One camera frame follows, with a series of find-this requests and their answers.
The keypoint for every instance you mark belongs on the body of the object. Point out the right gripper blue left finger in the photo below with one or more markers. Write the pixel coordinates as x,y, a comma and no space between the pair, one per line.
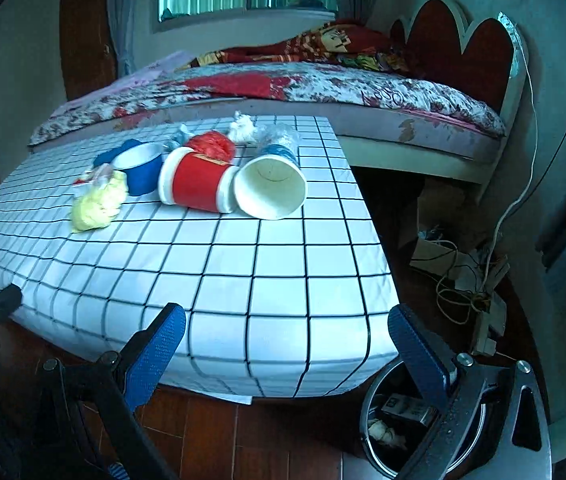
147,354

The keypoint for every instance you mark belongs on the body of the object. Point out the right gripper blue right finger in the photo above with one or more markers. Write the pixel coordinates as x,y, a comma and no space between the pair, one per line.
427,357

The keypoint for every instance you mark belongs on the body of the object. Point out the black trash bin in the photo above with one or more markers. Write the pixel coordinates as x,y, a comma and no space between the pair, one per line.
392,378

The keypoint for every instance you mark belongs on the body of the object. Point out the blue cloth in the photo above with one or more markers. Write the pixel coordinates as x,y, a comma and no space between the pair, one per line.
108,156

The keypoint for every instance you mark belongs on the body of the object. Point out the red paper cup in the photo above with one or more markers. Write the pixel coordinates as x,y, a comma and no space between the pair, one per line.
193,180

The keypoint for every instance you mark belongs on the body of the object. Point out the blue paper cup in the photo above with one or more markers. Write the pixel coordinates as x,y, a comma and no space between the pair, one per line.
142,166

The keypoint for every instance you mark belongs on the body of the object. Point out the white paper cup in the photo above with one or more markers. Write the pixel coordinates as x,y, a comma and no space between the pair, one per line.
270,186

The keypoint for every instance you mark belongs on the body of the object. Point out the red plastic bag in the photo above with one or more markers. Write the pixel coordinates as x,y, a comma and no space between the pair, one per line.
213,144

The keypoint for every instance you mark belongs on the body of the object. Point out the white tissue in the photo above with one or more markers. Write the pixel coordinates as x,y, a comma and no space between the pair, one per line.
242,130

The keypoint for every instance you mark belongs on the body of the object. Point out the clear plastic bag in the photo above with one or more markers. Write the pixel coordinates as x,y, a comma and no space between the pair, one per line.
282,135

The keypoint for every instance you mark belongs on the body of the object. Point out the green milk carton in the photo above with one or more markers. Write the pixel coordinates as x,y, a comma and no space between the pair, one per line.
409,408

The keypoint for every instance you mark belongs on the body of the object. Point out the white power strip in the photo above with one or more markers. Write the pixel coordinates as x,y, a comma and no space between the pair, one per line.
490,310

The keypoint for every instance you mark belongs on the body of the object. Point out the white grid tablecloth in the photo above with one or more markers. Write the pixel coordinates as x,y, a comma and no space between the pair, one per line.
275,309

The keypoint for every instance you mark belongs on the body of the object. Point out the brown wooden door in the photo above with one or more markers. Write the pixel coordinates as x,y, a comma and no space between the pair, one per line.
87,53

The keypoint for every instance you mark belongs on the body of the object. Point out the bed with floral sheet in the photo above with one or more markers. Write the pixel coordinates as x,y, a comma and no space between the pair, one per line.
382,121

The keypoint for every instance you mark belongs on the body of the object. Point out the red heart headboard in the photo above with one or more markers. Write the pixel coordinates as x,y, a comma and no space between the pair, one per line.
483,59

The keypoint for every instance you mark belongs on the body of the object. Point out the red patterned blanket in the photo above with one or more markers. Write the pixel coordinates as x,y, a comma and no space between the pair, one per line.
343,42

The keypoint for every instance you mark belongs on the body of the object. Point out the blue grey curtain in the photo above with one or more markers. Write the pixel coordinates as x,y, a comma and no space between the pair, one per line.
121,22

